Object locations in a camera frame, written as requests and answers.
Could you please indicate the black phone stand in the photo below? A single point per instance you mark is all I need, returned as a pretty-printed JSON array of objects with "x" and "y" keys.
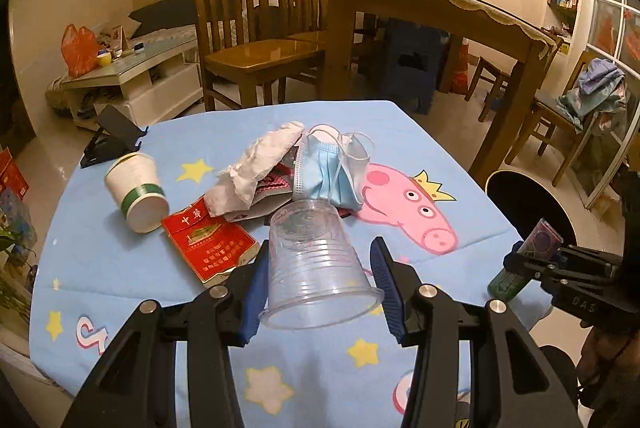
[{"x": 112, "y": 124}]

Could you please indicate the blue plastic stool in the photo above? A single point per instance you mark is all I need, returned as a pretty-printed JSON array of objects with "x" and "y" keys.
[{"x": 410, "y": 63}]

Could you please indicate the green potted plant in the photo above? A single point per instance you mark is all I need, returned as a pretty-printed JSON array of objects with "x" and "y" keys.
[{"x": 12, "y": 248}]

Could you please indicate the white tissue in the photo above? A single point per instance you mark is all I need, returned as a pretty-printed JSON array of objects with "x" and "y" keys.
[{"x": 250, "y": 163}]

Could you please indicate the glass door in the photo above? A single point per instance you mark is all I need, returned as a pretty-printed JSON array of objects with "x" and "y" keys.
[{"x": 607, "y": 33}]

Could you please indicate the person's right hand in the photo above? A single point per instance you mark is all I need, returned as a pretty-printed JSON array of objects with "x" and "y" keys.
[{"x": 610, "y": 353}]

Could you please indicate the pile of clothes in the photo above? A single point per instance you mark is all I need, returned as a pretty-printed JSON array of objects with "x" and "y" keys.
[{"x": 597, "y": 88}]

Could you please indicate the clear plastic cup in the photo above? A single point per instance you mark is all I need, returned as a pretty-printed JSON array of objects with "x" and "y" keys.
[{"x": 315, "y": 258}]

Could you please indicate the sofa with patterned cover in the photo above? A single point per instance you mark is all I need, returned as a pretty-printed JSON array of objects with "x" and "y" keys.
[{"x": 160, "y": 15}]

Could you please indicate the white paper cup green band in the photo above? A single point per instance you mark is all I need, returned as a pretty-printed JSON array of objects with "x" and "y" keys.
[{"x": 135, "y": 190}]

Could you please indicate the orange plastic bag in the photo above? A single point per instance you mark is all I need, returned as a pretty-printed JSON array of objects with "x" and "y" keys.
[{"x": 79, "y": 50}]

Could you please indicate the red gift box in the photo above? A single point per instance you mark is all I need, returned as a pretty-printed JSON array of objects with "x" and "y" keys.
[{"x": 12, "y": 175}]

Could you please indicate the red cigarette pack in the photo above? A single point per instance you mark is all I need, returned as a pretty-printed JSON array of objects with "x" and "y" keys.
[{"x": 210, "y": 243}]

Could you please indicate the wooden dining table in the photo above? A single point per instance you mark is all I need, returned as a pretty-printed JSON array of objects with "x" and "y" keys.
[{"x": 505, "y": 48}]

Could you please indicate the black trash bin yellow rim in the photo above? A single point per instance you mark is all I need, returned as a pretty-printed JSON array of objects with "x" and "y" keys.
[{"x": 530, "y": 203}]

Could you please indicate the blue cartoon tablecloth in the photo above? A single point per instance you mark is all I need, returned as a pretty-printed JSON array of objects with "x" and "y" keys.
[{"x": 440, "y": 148}]

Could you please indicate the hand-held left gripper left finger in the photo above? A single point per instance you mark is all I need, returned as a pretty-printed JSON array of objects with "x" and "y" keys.
[{"x": 255, "y": 290}]

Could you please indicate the yellow cup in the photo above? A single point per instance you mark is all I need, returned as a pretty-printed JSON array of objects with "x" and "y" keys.
[{"x": 104, "y": 59}]

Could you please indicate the white coffee table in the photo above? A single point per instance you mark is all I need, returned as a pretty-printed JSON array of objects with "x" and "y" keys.
[{"x": 140, "y": 83}]

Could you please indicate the small standing card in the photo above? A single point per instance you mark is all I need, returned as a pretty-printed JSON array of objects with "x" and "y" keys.
[{"x": 117, "y": 38}]

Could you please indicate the blue face mask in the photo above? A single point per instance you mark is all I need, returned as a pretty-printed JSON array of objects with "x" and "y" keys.
[{"x": 320, "y": 173}]

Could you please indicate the red bag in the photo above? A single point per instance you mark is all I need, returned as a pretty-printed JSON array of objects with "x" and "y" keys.
[{"x": 460, "y": 70}]

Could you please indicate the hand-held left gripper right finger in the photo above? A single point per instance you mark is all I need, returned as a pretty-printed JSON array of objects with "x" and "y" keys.
[{"x": 386, "y": 280}]

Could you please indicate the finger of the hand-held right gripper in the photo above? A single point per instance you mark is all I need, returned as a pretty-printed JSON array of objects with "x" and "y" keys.
[{"x": 530, "y": 264}]

